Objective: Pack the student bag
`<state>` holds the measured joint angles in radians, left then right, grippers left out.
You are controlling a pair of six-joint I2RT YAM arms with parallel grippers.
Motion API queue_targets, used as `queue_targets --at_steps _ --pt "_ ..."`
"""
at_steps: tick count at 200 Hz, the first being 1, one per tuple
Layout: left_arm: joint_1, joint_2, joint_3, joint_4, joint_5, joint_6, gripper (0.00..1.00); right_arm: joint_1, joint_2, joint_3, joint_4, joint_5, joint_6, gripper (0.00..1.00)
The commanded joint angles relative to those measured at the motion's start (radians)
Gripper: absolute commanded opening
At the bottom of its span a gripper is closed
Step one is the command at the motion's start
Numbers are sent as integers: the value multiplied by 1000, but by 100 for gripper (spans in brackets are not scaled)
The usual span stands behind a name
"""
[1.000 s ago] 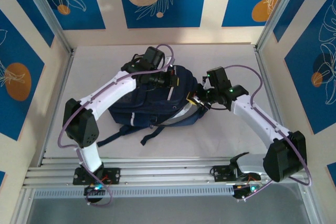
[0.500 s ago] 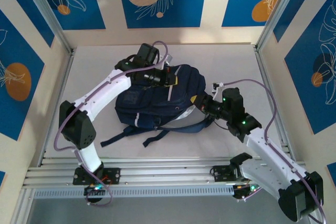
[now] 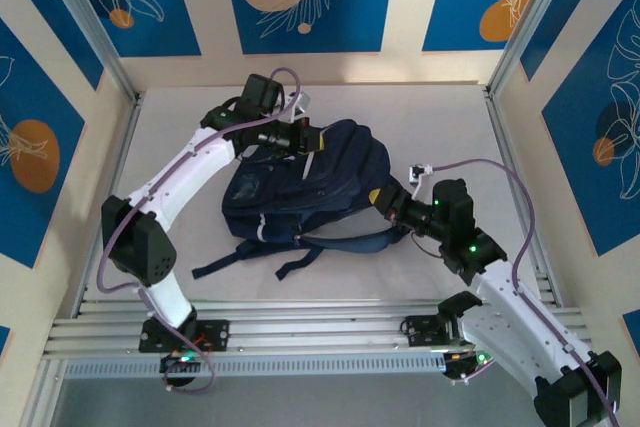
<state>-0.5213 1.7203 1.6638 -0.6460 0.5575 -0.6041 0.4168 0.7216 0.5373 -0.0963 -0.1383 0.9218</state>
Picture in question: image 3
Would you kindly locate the navy blue backpack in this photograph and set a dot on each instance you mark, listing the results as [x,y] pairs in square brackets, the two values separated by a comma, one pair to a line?
[325,182]

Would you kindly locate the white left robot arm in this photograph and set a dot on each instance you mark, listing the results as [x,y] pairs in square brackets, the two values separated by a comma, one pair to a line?
[190,167]

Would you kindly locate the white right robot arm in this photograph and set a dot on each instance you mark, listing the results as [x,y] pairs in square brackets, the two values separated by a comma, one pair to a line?
[520,317]

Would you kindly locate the small circuit board with LED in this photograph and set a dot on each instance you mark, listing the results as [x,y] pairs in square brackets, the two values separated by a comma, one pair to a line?
[180,362]
[465,367]

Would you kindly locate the aluminium side rail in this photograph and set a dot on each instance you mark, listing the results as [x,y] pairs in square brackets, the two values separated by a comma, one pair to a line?
[502,132]
[112,197]

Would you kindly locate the aluminium frame rails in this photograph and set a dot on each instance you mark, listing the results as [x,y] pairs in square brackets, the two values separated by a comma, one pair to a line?
[310,332]

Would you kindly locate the aluminium corner post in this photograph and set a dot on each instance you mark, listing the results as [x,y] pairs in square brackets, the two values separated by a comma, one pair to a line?
[532,22]
[91,22]

